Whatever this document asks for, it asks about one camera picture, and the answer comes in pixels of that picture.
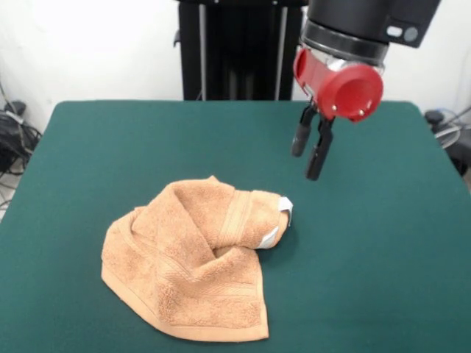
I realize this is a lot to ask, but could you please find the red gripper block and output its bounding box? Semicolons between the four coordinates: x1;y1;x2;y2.
290;47;384;181

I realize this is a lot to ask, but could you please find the tan terry towel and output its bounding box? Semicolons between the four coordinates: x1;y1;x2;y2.
99;175;295;339

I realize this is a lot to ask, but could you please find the dark green table cloth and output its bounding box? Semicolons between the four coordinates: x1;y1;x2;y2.
0;99;471;353

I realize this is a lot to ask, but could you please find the black plug device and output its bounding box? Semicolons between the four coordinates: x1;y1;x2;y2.
425;110;446;128

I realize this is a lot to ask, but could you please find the black equipment base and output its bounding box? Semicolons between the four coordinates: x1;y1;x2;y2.
447;128;471;174

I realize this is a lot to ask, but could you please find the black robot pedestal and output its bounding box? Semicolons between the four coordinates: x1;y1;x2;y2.
172;0;308;101

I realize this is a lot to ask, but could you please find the black cable bundle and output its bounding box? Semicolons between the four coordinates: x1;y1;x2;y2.
0;101;43;177

